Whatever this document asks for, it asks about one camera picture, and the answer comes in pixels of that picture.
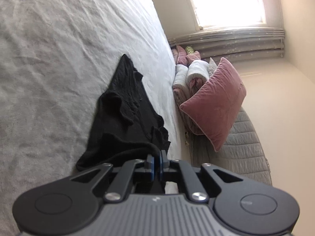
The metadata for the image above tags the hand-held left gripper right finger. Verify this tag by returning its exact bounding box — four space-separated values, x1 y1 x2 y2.
159 150 245 203

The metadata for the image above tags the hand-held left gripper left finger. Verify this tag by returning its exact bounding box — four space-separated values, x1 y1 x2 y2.
70 154 156 203

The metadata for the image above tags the black garment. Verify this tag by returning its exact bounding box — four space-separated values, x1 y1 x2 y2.
76 53 172 193

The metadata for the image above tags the grey quilted blanket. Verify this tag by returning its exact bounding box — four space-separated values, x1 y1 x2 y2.
189 107 272 186

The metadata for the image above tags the pink pillow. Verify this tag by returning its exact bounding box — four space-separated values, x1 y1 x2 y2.
179 57 247 152

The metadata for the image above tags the folded grey pink duvet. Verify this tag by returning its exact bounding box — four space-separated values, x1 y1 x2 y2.
172 58 218 136

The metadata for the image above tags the small pink cushion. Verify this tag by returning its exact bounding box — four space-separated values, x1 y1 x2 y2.
176 45 188 65
186 51 202 65

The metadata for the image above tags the bed with grey sheet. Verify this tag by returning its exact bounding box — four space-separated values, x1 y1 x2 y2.
0 0 190 236

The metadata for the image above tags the window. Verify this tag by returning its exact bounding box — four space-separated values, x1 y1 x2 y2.
183 0 268 30

